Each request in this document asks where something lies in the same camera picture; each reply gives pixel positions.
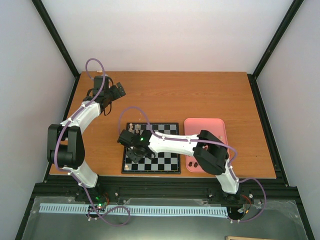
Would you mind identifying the black and silver chessboard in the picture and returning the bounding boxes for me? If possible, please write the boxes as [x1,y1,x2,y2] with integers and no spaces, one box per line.
[121,122,181,175]

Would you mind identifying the pink plastic tray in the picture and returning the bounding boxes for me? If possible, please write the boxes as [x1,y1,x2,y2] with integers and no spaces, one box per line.
[184,118,228,173]

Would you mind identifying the right circuit board connector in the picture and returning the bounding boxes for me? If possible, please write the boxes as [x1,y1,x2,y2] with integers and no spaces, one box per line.
[237,194,252,216]

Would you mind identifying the light blue slotted cable duct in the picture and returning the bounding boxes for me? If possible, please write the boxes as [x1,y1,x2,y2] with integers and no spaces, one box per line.
[38,203,228,218]

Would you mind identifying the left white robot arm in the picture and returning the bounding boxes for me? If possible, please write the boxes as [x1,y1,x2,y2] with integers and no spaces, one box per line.
[47,75,126,202]

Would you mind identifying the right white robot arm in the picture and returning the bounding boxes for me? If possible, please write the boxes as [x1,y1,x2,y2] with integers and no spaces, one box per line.
[117,129,240,195]

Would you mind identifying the left green circuit board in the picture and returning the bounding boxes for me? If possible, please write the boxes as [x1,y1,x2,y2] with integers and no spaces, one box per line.
[94,193,110,213]

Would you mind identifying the black aluminium frame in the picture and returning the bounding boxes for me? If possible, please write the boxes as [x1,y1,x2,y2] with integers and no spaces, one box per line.
[15,0,315,240]

